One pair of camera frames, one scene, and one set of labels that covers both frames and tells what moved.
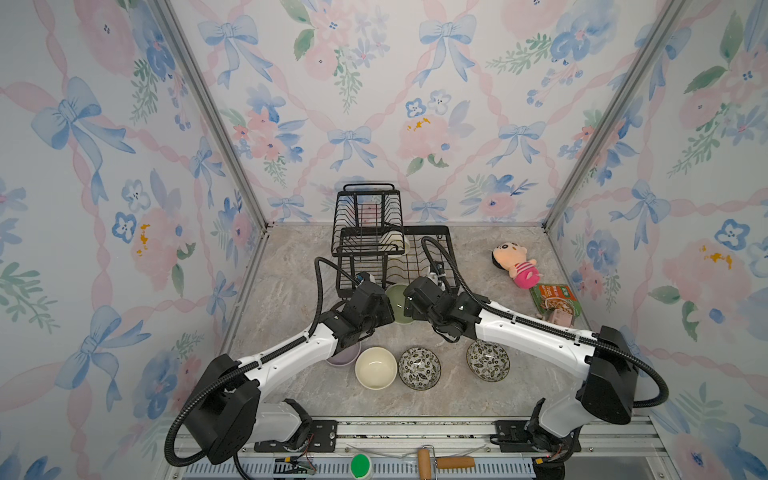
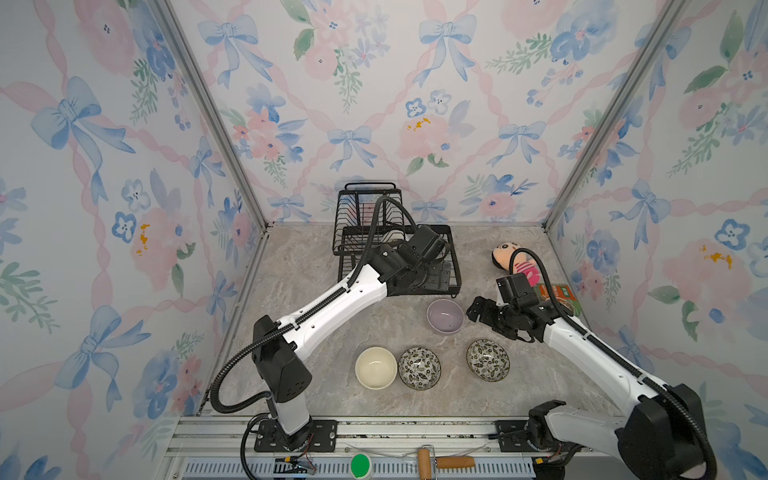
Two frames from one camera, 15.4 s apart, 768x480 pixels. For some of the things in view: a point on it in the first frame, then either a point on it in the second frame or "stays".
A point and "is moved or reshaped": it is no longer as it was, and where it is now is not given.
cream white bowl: x=376 y=368 stays
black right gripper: x=416 y=314 → x=484 y=316
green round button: x=360 y=465 stays
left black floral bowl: x=419 y=368 stays
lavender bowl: x=345 y=357 is moved or reshaped
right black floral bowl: x=488 y=361 stays
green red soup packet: x=549 y=297 stays
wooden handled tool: x=425 y=462 stays
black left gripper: x=386 y=308 → x=439 y=279
